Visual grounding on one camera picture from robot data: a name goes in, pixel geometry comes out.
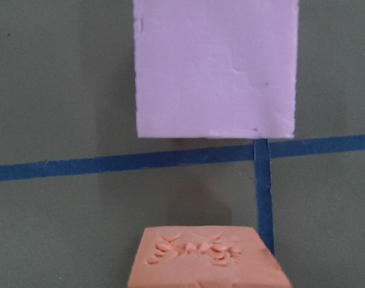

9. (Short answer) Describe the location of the light pink foam cube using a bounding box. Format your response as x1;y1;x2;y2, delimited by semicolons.
133;1;299;139

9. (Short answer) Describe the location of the orange foam cube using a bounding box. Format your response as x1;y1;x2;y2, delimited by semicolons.
128;226;292;287

